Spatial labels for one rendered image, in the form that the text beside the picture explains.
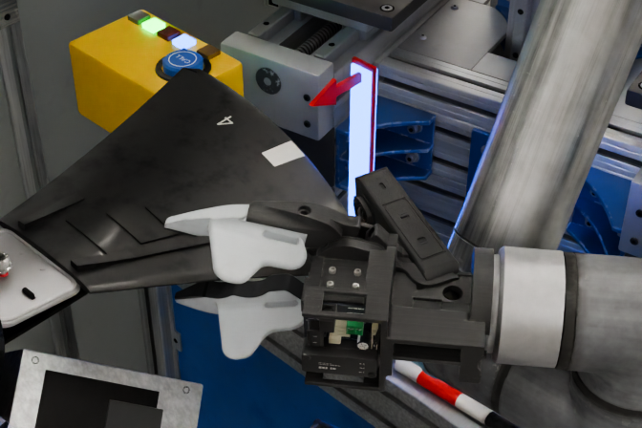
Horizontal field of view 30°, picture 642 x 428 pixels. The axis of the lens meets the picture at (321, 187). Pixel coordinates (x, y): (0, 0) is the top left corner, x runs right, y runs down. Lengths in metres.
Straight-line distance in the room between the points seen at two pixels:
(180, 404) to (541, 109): 0.36
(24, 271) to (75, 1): 0.93
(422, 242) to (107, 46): 0.56
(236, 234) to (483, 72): 0.72
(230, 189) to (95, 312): 1.15
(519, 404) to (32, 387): 0.35
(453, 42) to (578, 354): 0.79
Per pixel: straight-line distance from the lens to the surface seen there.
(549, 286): 0.75
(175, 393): 0.95
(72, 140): 1.80
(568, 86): 0.82
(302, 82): 1.35
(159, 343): 1.50
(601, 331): 0.75
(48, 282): 0.80
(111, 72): 1.22
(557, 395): 0.83
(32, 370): 0.90
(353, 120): 1.01
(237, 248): 0.75
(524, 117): 0.83
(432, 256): 0.77
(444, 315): 0.75
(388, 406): 1.19
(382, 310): 0.72
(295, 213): 0.75
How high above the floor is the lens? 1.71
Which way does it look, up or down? 38 degrees down
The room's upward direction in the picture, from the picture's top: straight up
